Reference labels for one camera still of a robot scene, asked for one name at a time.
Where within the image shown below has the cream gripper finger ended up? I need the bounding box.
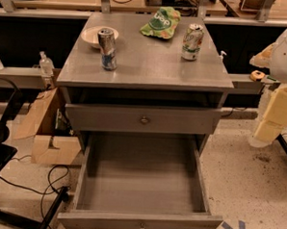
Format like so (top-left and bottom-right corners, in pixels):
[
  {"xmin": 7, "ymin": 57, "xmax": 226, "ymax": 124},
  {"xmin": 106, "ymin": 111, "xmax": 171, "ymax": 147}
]
[
  {"xmin": 264, "ymin": 85, "xmax": 287, "ymax": 126},
  {"xmin": 248, "ymin": 118, "xmax": 285, "ymax": 148}
]

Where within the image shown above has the green white 7up can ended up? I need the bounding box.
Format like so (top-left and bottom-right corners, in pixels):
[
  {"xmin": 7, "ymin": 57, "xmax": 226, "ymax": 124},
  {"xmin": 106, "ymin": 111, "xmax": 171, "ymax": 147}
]
[{"xmin": 181, "ymin": 23, "xmax": 204, "ymax": 61}]

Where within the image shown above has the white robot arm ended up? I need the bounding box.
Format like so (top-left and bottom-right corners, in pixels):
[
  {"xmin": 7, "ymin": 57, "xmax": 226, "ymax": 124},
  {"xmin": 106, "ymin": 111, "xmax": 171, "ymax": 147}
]
[{"xmin": 249, "ymin": 29, "xmax": 287, "ymax": 148}]

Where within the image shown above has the open grey lower drawer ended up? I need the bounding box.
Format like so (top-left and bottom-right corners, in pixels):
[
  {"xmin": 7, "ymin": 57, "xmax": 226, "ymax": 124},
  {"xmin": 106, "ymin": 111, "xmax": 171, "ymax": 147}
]
[{"xmin": 58, "ymin": 132, "xmax": 222, "ymax": 229}]

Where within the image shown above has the grey wooden drawer cabinet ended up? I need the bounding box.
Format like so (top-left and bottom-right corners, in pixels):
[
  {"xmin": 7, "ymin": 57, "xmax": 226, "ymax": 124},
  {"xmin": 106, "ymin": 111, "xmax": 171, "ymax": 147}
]
[{"xmin": 57, "ymin": 13, "xmax": 233, "ymax": 149}]

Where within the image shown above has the closed grey upper drawer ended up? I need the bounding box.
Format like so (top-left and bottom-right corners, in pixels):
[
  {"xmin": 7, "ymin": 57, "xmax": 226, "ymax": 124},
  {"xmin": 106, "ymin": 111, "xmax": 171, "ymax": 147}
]
[{"xmin": 65, "ymin": 103, "xmax": 221, "ymax": 135}]

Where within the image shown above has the silver blue energy drink can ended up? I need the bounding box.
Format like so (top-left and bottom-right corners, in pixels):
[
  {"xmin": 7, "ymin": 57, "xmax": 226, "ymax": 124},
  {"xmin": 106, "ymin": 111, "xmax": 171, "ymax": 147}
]
[{"xmin": 97, "ymin": 28, "xmax": 117, "ymax": 70}]

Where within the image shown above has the white pump bottle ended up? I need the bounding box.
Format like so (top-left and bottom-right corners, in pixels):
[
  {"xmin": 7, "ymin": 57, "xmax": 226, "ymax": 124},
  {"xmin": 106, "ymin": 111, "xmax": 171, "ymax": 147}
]
[{"xmin": 219, "ymin": 50, "xmax": 226, "ymax": 61}]

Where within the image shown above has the green chip bag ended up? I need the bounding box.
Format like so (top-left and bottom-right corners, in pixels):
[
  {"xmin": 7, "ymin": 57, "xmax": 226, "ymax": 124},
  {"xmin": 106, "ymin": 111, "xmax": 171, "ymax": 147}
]
[{"xmin": 141, "ymin": 7, "xmax": 181, "ymax": 39}]

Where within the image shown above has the white ceramic bowl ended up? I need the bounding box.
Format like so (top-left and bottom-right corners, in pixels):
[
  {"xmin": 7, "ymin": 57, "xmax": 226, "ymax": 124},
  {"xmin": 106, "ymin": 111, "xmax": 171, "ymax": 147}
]
[{"xmin": 80, "ymin": 26, "xmax": 118, "ymax": 48}]

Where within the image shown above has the brown cardboard box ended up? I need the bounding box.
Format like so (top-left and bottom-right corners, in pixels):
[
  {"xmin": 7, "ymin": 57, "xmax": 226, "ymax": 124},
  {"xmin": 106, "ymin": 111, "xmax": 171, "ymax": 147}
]
[{"xmin": 13, "ymin": 88, "xmax": 81, "ymax": 165}]

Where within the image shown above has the clear plastic bottle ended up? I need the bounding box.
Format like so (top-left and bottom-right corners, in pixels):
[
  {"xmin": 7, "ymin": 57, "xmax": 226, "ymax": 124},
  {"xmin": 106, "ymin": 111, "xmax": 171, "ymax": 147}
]
[{"xmin": 39, "ymin": 51, "xmax": 54, "ymax": 76}]

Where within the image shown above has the black chair frame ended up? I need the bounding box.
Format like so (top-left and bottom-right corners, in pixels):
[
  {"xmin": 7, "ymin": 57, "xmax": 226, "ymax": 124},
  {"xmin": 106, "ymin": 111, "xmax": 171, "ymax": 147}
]
[{"xmin": 0, "ymin": 77, "xmax": 68, "ymax": 229}]

